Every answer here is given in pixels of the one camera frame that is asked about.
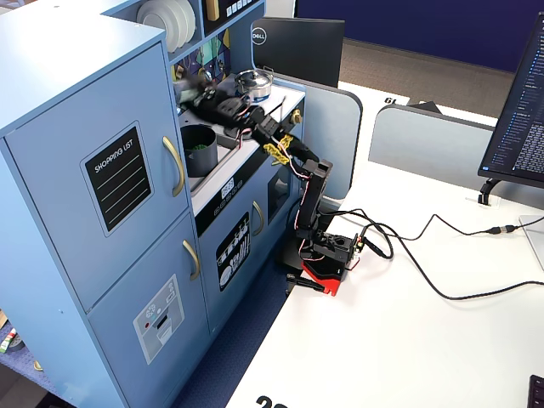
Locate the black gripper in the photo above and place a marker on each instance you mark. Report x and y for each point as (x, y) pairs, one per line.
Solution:
(199, 94)

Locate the red arm base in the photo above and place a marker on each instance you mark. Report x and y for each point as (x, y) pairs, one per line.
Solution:
(323, 278)

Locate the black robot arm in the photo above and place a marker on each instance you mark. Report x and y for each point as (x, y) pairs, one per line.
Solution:
(310, 200)

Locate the steel pot with lid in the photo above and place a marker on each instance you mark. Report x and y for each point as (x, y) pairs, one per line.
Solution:
(255, 85)

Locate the gray cooking pot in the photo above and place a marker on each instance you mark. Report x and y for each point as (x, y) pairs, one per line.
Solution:
(200, 157)

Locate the white toy plate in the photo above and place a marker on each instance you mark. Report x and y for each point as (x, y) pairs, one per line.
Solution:
(191, 17)
(177, 21)
(153, 21)

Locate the gold stove knob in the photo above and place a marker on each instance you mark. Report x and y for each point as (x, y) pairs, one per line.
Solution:
(296, 115)

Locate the black toy microwave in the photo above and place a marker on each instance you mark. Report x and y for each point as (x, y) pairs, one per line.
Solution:
(238, 13)

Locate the black Dell monitor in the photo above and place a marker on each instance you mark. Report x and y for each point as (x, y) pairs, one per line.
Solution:
(297, 47)

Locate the gray desk divider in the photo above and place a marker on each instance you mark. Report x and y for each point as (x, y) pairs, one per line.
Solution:
(336, 140)
(425, 140)

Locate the blue toy kitchen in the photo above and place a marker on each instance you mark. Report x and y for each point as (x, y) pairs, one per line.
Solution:
(64, 127)

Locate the black table clamp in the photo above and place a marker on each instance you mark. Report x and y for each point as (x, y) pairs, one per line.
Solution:
(304, 282)

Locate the black monitor stand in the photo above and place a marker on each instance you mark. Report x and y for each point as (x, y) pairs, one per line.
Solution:
(486, 191)

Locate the monitor showing code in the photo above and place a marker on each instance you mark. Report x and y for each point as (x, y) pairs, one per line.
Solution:
(523, 119)

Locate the black keyboard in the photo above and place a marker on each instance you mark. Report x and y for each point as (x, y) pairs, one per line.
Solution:
(537, 393)

